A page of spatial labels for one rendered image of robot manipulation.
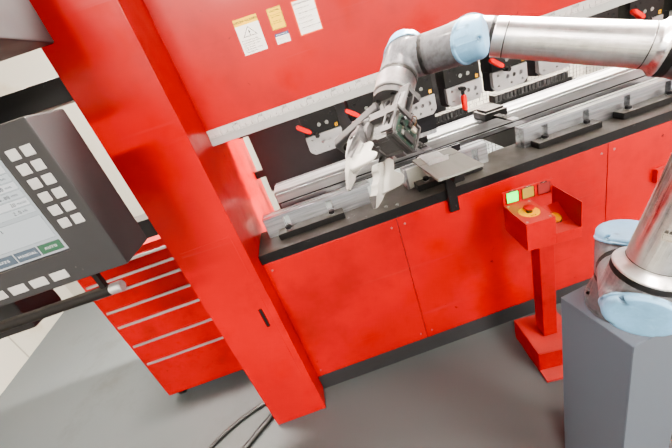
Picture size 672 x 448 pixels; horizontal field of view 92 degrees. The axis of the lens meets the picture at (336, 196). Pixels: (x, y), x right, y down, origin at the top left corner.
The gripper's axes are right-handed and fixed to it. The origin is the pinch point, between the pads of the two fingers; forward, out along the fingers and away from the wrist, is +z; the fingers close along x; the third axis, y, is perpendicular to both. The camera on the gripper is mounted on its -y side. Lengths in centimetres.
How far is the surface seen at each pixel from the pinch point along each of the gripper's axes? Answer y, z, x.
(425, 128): -35, -69, 58
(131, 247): -56, 15, -18
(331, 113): -53, -57, 22
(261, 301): -86, 15, 38
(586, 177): 6, -71, 121
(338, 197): -67, -35, 47
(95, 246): -55, 17, -25
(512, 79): -6, -92, 70
